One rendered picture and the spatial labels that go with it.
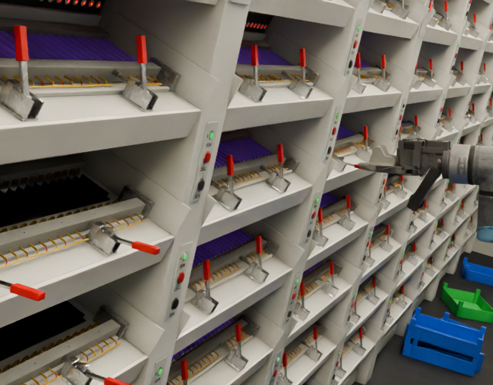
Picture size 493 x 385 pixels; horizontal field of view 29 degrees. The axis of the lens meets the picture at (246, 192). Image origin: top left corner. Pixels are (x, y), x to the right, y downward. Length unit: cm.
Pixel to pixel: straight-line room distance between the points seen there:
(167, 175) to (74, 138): 34
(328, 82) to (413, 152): 31
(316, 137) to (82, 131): 102
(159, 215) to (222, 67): 24
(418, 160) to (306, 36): 40
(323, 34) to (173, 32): 70
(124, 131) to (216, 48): 24
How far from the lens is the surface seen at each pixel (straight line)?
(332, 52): 204
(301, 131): 206
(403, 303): 408
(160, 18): 140
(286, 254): 210
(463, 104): 410
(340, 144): 246
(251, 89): 161
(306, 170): 206
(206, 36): 137
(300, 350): 267
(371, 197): 276
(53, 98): 110
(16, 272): 111
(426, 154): 224
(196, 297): 169
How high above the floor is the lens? 130
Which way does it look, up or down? 12 degrees down
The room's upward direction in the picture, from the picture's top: 13 degrees clockwise
